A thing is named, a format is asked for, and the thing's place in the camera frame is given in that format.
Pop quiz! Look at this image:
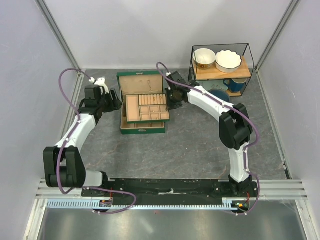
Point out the green jewelry box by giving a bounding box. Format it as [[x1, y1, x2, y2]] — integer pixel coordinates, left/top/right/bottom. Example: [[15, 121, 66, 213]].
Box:
[[117, 71, 166, 135]]

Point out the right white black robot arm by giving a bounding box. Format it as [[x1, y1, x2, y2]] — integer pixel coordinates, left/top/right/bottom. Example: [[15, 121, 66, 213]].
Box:
[[165, 71, 253, 197]]

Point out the blue ceramic bowl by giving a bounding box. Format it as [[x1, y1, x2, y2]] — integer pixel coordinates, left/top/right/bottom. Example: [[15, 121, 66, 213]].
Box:
[[209, 89, 231, 103]]

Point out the blue mug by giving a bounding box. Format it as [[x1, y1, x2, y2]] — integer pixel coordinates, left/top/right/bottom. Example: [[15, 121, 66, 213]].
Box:
[[223, 78, 247, 93]]

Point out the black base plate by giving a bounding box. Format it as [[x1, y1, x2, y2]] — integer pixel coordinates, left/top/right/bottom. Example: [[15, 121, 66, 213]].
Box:
[[81, 177, 259, 207]]

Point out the white ceramic bowl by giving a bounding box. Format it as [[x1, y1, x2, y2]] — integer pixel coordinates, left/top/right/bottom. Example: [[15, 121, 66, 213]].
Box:
[[192, 48, 216, 70]]

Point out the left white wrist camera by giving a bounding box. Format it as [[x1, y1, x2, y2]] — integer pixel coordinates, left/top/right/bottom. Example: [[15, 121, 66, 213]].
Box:
[[89, 77, 110, 94]]

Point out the black wire shelf rack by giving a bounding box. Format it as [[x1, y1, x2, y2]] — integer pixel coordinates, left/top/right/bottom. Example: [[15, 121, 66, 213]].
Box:
[[188, 43, 254, 97]]

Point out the white scalloped dish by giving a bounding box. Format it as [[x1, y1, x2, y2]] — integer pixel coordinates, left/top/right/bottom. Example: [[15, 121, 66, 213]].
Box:
[[215, 50, 243, 73]]

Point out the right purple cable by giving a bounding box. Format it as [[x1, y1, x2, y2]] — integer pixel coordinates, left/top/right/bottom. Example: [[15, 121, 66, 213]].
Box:
[[155, 61, 261, 217]]

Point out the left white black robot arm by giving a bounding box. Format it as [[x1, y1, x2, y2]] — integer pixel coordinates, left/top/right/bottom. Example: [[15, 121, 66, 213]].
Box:
[[43, 84, 122, 197]]

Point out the light blue cable duct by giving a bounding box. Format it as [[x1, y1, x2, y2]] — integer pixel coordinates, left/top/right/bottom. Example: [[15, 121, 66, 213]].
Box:
[[46, 199, 239, 211]]

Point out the green jewelry tray insert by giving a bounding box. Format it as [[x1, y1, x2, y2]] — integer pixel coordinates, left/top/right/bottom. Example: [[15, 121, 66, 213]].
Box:
[[125, 93, 170, 124]]

